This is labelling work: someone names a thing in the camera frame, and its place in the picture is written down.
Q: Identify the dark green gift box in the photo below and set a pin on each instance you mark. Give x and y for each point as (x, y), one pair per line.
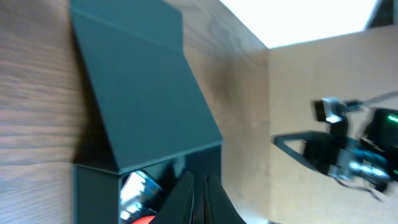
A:
(151, 106)

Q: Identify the red black handled pliers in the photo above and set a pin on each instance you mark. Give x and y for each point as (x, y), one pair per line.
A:
(144, 220)

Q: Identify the clear precision screwdriver set case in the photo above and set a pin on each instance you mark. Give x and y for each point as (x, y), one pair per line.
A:
(140, 196)

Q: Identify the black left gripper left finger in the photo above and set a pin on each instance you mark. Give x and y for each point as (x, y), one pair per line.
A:
(178, 207)

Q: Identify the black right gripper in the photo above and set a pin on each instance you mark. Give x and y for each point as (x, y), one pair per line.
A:
(314, 150)

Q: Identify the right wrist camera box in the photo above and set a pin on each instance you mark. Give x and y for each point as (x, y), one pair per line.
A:
(329, 110)

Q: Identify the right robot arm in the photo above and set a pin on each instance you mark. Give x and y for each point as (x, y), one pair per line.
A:
(379, 136)

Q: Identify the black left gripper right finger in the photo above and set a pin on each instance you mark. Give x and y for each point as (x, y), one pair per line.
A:
(218, 209)

